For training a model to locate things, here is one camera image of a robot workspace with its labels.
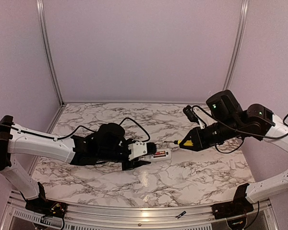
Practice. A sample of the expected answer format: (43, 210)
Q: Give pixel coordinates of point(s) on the aluminium frame post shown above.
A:
(47, 49)
(237, 44)

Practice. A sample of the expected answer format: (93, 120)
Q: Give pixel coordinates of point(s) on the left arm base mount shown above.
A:
(46, 207)

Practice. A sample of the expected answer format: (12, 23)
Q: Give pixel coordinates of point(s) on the yellow handled screwdriver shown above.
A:
(181, 142)

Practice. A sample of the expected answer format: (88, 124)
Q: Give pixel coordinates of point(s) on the white battery cover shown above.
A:
(232, 164)

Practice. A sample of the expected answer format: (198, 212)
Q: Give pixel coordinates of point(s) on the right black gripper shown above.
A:
(199, 142)

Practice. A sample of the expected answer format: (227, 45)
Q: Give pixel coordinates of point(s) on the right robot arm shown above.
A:
(231, 121)

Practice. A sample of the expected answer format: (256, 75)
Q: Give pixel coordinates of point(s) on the right aluminium frame post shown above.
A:
(237, 44)

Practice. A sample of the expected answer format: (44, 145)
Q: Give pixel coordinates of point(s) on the white remote control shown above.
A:
(150, 158)

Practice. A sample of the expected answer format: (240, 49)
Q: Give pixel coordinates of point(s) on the front aluminium rail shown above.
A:
(90, 217)

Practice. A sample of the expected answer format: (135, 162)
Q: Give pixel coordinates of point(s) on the red black battery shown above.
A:
(160, 154)

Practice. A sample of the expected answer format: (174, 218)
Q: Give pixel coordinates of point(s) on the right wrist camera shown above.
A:
(193, 117)

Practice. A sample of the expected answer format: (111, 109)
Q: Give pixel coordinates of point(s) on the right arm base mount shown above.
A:
(235, 211)

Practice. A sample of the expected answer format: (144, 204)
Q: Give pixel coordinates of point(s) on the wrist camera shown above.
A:
(193, 117)
(137, 149)

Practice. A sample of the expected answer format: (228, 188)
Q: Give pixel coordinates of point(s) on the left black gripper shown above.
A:
(135, 164)

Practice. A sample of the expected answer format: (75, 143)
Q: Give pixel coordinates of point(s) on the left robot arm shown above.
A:
(107, 144)

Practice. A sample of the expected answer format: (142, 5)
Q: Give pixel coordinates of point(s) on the left aluminium frame post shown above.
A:
(47, 49)

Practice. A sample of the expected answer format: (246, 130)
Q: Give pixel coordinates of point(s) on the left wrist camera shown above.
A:
(137, 149)

